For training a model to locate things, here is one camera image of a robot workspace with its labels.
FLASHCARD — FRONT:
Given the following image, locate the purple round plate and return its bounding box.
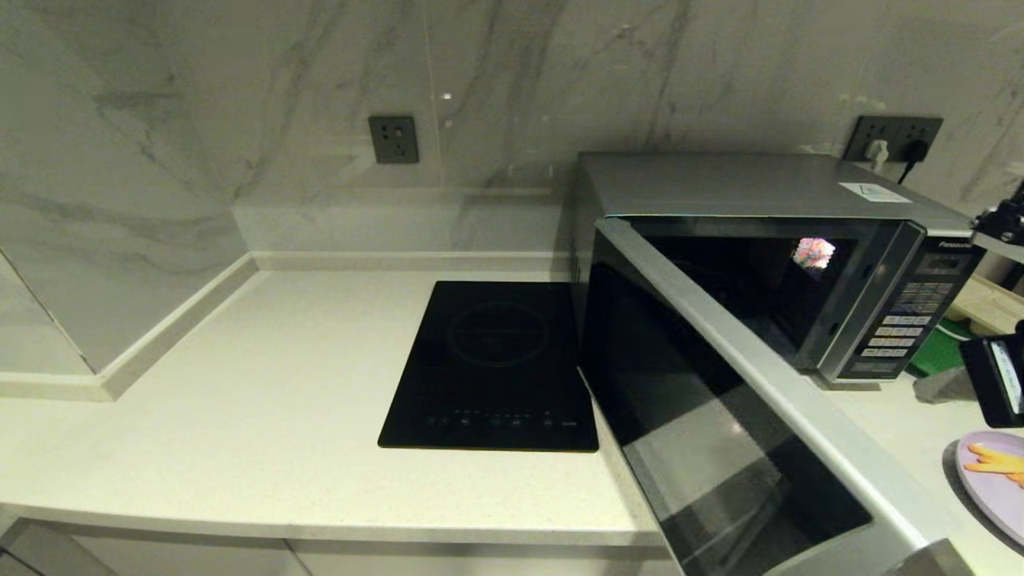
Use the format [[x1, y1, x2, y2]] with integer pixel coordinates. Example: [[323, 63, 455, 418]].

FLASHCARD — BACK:
[[958, 431, 1024, 546]]

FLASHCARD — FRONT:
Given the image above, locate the green plastic tray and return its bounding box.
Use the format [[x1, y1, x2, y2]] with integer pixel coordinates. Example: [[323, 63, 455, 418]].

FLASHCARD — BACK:
[[908, 320, 973, 377]]

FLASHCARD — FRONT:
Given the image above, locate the cream power strip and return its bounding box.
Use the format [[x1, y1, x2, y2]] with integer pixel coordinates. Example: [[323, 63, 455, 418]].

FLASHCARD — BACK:
[[946, 272, 1024, 337]]

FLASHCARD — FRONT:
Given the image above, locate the black induction cooktop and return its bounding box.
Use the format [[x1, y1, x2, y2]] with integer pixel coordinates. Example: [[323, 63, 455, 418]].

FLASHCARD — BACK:
[[377, 280, 599, 453]]

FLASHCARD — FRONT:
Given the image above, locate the beige drawer front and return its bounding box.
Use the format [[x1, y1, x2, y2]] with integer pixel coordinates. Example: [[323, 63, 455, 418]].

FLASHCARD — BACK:
[[286, 541, 677, 576]]

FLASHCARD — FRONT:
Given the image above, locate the beige cabinet door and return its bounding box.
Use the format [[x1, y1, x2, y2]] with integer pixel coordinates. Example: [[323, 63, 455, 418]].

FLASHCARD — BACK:
[[70, 532, 314, 576]]

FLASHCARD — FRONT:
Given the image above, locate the angled grey cabinet panel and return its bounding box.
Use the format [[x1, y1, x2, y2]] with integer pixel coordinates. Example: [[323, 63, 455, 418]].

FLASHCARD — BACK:
[[0, 518, 121, 576]]

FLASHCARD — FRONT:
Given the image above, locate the black plug with cable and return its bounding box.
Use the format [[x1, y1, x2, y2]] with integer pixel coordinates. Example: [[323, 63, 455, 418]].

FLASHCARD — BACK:
[[898, 141, 933, 185]]

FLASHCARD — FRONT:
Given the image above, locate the dark grey wall socket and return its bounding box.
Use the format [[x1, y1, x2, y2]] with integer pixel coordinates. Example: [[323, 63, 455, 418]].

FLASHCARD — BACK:
[[898, 118, 945, 163], [844, 116, 901, 161], [368, 116, 419, 165]]

